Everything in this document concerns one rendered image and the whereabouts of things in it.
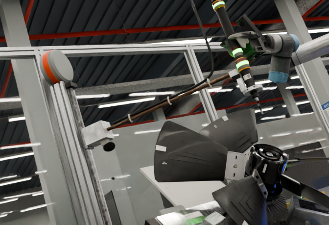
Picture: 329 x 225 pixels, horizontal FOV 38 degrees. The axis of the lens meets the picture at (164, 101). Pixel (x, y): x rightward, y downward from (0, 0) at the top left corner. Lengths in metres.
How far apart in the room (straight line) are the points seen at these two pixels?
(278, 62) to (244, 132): 0.35
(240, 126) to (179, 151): 0.32
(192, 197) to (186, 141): 0.28
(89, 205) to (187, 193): 0.37
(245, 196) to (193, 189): 0.46
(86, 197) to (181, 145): 0.50
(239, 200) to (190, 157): 0.27
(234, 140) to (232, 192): 0.43
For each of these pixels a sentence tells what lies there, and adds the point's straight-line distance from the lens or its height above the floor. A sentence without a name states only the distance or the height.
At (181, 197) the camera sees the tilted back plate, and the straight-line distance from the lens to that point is 1.71.
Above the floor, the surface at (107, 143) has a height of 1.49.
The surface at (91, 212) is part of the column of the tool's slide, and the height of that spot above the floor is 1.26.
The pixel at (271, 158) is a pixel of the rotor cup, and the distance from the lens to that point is 1.51.
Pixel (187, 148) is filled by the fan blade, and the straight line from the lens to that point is 1.51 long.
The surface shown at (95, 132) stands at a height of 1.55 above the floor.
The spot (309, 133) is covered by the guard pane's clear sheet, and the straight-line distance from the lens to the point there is 2.97.
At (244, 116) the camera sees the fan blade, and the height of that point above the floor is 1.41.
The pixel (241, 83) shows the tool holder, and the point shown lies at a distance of 1.68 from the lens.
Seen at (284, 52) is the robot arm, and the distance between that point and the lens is 1.90.
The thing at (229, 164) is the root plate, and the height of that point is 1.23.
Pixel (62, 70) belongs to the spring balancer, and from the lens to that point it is 1.99.
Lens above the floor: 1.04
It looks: 17 degrees up
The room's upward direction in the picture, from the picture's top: 19 degrees counter-clockwise
